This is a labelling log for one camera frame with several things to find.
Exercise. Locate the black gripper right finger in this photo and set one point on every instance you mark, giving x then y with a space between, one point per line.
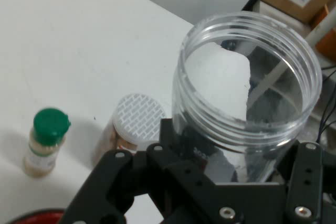
304 195

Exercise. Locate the green cap spice bottle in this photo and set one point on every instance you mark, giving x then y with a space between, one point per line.
50 127

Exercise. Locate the white lid spice jar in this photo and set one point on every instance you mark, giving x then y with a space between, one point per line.
139 116

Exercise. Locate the white metal bar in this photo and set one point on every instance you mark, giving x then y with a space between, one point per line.
321 28

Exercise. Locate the plain brown cardboard box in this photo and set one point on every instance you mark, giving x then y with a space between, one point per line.
328 45

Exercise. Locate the red bowl with black rim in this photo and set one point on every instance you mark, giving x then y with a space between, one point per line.
34 217

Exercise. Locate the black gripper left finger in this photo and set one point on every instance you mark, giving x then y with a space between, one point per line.
110 176

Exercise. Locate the clear plastic jar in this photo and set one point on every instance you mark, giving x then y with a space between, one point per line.
223 129

